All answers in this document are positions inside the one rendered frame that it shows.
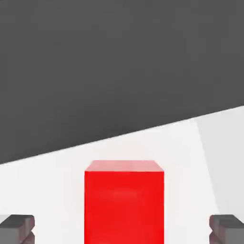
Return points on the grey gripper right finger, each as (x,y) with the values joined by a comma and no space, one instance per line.
(228,230)

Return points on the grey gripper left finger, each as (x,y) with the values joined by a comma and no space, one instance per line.
(15,230)

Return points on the small red cube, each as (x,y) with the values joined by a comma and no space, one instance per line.
(124,205)

